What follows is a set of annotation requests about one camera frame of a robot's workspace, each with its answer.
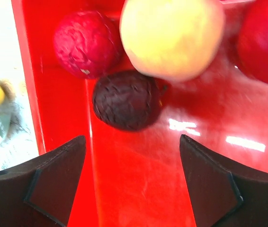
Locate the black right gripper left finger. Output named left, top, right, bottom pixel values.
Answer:
left=0, top=136, right=86, bottom=227

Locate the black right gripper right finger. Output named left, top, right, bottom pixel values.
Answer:
left=179, top=135, right=268, bottom=227

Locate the red plastic tray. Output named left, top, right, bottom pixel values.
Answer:
left=12, top=0, right=268, bottom=227

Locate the glossy red apple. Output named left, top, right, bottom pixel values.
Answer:
left=237, top=0, right=268, bottom=83

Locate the wrinkled red fruit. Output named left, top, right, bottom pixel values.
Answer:
left=54, top=10, right=123, bottom=79

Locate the peach fruit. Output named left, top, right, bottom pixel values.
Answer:
left=119, top=0, right=225, bottom=81

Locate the clear zip bag orange zipper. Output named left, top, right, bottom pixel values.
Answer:
left=0, top=79, right=30, bottom=140

